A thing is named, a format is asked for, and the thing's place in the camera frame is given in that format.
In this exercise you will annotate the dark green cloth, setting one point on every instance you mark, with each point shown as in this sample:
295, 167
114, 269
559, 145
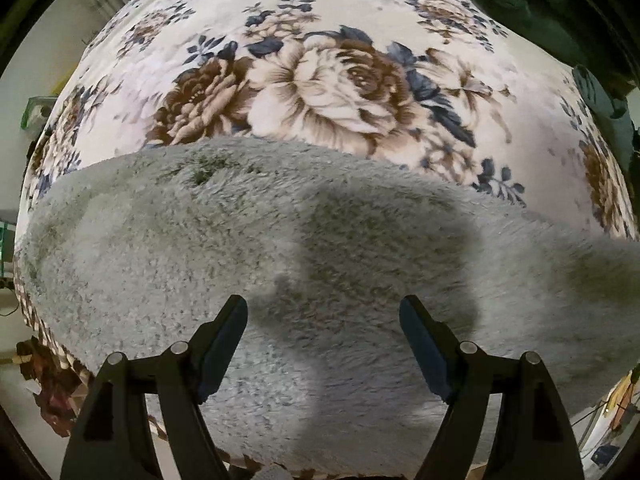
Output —
555, 15

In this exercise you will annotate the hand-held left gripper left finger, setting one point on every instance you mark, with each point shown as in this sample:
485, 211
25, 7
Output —
226, 341

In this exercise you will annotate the grey fluffy blanket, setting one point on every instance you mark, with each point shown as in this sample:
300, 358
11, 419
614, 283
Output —
320, 280

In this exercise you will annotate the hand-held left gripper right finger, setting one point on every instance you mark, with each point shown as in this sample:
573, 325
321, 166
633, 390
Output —
422, 341

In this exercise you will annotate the floral printed blanket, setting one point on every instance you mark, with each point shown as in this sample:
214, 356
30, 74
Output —
320, 60

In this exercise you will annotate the green plastic crate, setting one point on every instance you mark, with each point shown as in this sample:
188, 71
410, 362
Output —
34, 112

